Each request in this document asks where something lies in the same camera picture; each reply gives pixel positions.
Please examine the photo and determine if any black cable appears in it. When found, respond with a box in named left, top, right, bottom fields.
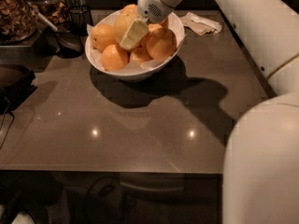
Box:
left=0, top=96, right=16, bottom=150

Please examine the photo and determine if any black wire mesh cup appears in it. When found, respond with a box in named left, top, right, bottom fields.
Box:
left=69, top=5, right=93, bottom=36

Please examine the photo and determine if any dark brown tray device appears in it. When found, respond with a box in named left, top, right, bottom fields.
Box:
left=0, top=64, right=36, bottom=114

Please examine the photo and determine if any small front centre orange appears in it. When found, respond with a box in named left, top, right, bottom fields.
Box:
left=130, top=47, right=151, bottom=65

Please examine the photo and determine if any white ceramic bowl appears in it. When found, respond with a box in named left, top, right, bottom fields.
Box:
left=84, top=7, right=186, bottom=83

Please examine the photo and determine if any white paper bowl liner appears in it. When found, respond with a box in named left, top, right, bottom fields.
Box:
left=85, top=13, right=188, bottom=76

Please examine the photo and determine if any front left orange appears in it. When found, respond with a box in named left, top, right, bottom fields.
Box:
left=101, top=44, right=129, bottom=71

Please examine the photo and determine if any large orange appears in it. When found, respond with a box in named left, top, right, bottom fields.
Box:
left=114, top=13, right=136, bottom=43

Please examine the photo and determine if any dark glass cup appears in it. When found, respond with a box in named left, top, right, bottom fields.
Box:
left=55, top=21, right=84, bottom=59

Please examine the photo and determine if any back left orange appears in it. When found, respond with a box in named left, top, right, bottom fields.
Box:
left=121, top=4, right=137, bottom=15

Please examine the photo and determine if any metal counter stand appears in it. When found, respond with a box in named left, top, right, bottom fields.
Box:
left=0, top=28, right=59, bottom=72

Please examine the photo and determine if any crumpled paper napkin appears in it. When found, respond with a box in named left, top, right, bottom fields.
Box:
left=180, top=12, right=222, bottom=35

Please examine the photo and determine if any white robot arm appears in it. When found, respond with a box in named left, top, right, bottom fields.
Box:
left=129, top=0, right=299, bottom=224

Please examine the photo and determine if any large glass snack jar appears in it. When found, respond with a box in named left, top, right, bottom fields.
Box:
left=0, top=0, right=37, bottom=45

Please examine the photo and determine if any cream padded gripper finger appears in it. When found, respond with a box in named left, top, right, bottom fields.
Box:
left=120, top=18, right=149, bottom=49

